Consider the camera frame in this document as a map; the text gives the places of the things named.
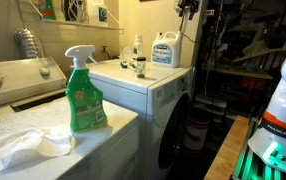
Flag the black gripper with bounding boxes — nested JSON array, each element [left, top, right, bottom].
[[178, 0, 201, 21]]

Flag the white detergent jug blue label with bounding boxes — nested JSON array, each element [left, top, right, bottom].
[[150, 31, 183, 69]]

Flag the small glass jar dark lid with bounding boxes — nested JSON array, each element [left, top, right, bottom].
[[136, 56, 148, 79]]

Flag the tall white plastic bottle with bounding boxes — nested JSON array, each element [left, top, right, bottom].
[[132, 34, 144, 58]]

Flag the clear plastic measuring cup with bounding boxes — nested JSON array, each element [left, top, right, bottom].
[[119, 46, 135, 64]]

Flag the white front-load washing machine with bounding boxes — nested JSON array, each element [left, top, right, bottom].
[[86, 59, 196, 180]]

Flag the white jug with dark label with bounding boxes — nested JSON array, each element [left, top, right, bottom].
[[87, 0, 109, 28]]

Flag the stacked white storage bins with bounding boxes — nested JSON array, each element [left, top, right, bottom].
[[194, 94, 228, 118]]

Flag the white and red bucket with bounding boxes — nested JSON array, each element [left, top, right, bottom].
[[183, 114, 211, 158]]

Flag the green spray bottle white trigger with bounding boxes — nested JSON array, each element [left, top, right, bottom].
[[64, 44, 108, 134]]

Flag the wooden table top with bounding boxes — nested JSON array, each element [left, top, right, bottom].
[[203, 115, 251, 180]]

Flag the white top-load dryer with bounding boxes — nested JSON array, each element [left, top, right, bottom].
[[0, 56, 141, 180]]

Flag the white crumpled cloth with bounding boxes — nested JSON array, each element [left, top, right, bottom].
[[0, 128, 77, 178]]

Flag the green handled tool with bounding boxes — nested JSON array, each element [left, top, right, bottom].
[[119, 60, 138, 71]]

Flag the white wire wall shelf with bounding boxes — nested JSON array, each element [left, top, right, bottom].
[[17, 0, 125, 35]]

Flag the coiled white cords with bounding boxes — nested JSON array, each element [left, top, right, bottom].
[[62, 0, 89, 24]]

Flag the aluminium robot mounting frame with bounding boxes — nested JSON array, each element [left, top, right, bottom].
[[231, 119, 284, 180]]

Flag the silver flexible vent hose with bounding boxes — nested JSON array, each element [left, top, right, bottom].
[[13, 27, 46, 60]]

